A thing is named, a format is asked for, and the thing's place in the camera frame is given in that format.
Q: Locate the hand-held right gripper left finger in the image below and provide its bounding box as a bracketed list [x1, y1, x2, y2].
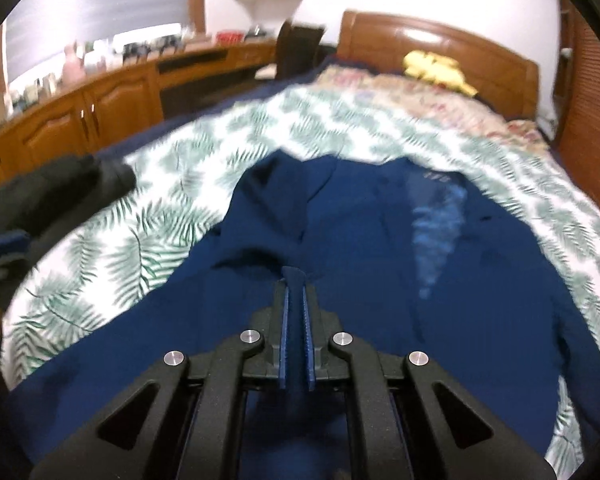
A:
[30, 277, 293, 480]

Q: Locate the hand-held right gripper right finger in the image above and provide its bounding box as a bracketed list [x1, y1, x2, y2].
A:
[302, 284, 556, 480]

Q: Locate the blue jacket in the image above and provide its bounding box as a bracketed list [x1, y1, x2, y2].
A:
[5, 152, 598, 480]

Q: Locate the leaf print blanket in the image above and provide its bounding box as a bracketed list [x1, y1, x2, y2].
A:
[0, 82, 600, 461]

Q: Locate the floral quilt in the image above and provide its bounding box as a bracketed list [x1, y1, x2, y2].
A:
[312, 65, 556, 148]

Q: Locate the black clothing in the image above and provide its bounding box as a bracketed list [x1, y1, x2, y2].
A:
[0, 154, 137, 241]

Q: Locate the black chair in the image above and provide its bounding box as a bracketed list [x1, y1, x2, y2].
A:
[275, 20, 326, 81]

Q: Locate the wooden cabinet desk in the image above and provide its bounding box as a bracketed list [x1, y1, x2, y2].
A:
[0, 40, 281, 196]

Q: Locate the yellow plush toy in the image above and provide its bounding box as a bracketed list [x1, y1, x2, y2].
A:
[402, 50, 480, 97]

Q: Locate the dark blue cloth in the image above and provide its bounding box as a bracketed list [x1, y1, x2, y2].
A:
[0, 227, 33, 281]

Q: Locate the wooden headboard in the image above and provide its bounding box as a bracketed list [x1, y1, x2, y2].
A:
[337, 10, 541, 121]

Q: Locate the row of desk clutter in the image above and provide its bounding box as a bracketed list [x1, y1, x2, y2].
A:
[5, 25, 281, 111]

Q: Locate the pink figure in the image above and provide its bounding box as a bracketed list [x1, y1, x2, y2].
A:
[62, 45, 87, 83]

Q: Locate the wooden louvered wardrobe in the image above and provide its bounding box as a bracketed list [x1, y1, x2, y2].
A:
[555, 0, 600, 241]

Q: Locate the window blind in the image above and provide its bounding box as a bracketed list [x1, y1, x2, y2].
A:
[2, 0, 191, 86]

